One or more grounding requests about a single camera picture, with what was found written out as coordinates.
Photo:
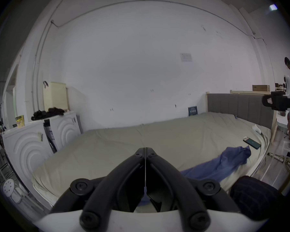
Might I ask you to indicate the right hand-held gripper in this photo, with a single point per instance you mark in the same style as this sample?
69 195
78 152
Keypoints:
278 101

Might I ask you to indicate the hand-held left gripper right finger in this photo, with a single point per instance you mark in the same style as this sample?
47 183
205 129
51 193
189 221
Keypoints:
183 190

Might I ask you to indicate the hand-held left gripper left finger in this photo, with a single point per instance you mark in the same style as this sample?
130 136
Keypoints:
104 190

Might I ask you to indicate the brown carton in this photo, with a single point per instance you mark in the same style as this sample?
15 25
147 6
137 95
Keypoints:
261 88

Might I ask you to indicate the white table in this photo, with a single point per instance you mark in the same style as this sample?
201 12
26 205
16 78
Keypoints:
281 123

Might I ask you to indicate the white hand controller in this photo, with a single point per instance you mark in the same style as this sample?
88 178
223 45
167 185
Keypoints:
257 128

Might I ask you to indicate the grey padded headboard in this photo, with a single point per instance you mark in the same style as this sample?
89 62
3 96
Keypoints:
239 106

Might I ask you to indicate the dark blue shirt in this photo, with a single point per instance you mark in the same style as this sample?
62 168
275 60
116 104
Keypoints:
222 163

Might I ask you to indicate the dark phone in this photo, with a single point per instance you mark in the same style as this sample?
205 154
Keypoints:
252 143

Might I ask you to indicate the bed with beige sheet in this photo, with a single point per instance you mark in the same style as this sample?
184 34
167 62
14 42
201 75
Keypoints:
135 139

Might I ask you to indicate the person's legs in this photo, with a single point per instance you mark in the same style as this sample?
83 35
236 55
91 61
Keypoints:
253 197

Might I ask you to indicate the white perforated stool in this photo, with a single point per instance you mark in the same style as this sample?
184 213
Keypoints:
9 186

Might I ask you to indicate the pale yellow cabinet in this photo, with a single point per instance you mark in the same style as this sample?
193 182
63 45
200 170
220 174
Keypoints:
55 97

